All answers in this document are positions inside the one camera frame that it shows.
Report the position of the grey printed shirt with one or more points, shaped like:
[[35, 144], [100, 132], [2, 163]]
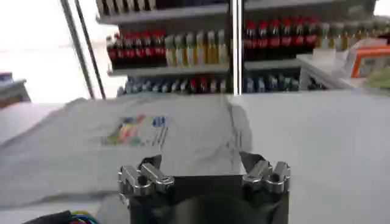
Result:
[[182, 137]]

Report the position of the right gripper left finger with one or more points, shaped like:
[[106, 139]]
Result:
[[137, 179]]

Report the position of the green cloth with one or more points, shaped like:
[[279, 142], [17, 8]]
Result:
[[381, 79]]

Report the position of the orange tissue box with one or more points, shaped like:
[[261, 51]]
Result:
[[370, 59]]

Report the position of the grey window frame post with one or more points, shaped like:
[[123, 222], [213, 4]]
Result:
[[77, 48]]

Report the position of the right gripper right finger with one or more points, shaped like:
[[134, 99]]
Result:
[[268, 178]]

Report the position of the shelf rack with bottles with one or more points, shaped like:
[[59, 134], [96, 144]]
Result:
[[170, 48], [274, 39]]

